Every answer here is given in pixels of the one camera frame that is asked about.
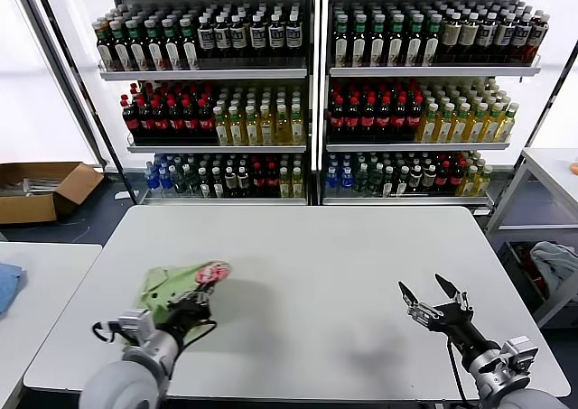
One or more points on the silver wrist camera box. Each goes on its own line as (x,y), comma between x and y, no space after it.
(519,352)
(135,325)

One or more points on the dark green water bottle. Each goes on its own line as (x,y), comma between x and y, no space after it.
(192,184)
(180,183)
(361,181)
(375,181)

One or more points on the grey white clothes pile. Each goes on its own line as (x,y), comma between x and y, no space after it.
(553,260)

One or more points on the small dark bottle beige label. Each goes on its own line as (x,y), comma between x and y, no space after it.
(230,181)
(243,181)

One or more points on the grey metal shelf unit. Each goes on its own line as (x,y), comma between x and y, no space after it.
(429,71)
(203,74)

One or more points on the silver metal parts bundle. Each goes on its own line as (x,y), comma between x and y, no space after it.
(38,187)

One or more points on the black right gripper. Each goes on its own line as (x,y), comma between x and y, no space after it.
(456,325)

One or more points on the yellow drink bottle green label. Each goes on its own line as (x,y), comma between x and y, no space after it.
(429,127)
(221,131)
(460,127)
(508,124)
(251,131)
(267,131)
(492,127)
(236,131)
(282,131)
(297,131)
(444,127)
(476,127)

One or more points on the white paper scrap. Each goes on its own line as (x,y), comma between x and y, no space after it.
(121,195)

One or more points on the small orange object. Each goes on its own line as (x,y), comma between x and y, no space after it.
(574,168)

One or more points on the dark bottle blue white label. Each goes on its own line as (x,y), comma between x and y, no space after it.
(222,36)
(293,35)
(276,35)
(258,35)
(539,36)
(486,34)
(521,36)
(238,36)
(205,36)
(504,35)

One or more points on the small dark bottle white cap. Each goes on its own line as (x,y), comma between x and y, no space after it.
(218,185)
(204,185)

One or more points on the brown cardboard box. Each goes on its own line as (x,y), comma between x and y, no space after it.
(27,210)

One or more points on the blue drink bottle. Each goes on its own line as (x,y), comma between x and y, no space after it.
(152,179)
(347,179)
(165,179)
(332,179)

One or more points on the red cloth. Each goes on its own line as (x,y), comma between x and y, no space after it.
(524,259)

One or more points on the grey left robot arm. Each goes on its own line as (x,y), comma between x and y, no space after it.
(135,373)

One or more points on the small dark bottle white label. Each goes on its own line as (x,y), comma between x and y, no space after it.
(416,179)
(388,184)
(429,179)
(402,183)

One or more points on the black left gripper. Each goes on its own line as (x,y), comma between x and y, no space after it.
(187,316)

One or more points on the white metal frame table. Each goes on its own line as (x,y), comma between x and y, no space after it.
(548,165)

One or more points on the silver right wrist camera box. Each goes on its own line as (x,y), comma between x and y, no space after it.
(519,352)

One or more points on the small yellow drink bottle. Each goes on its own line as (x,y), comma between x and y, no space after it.
(484,182)
(297,185)
(284,185)
(470,183)

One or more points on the blue folded cloth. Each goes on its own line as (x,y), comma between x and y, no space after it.
(9,287)

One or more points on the green t-shirt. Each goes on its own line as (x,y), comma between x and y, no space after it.
(171,282)

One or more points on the small cola bottle red cap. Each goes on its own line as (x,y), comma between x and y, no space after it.
(456,176)
(443,176)
(258,179)
(271,179)

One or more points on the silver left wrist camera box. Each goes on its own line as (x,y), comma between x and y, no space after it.
(135,325)

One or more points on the white side table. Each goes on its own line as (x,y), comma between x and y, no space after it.
(54,264)

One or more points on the dark bottle green cap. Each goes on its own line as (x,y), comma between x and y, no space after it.
(395,43)
(359,43)
(341,43)
(413,43)
(189,52)
(106,52)
(155,52)
(137,52)
(122,52)
(431,43)
(377,43)
(171,52)

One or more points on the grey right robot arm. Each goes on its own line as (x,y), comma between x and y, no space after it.
(485,364)

